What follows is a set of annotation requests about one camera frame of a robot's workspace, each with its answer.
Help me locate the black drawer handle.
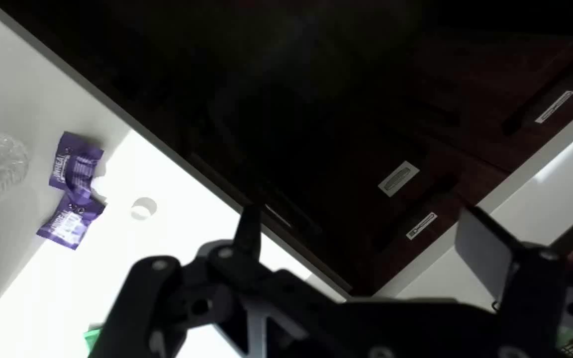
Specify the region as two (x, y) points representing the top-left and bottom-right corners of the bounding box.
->
(499, 48), (573, 139)

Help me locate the white bottle cap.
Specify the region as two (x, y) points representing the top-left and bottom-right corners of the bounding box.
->
(129, 195), (159, 221)

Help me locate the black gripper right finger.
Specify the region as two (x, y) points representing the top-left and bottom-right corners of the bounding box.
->
(453, 205), (573, 358)

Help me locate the green crumpled packet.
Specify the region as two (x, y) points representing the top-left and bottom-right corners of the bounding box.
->
(81, 322), (111, 356)

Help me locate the white drawer label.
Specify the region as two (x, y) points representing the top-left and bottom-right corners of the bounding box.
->
(376, 159), (421, 199)
(533, 88), (573, 125)
(403, 209), (439, 243)

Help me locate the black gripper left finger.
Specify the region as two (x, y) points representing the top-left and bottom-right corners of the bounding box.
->
(89, 201), (350, 358)

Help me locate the dark wood cabinet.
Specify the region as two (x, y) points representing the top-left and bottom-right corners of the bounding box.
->
(0, 0), (573, 300)

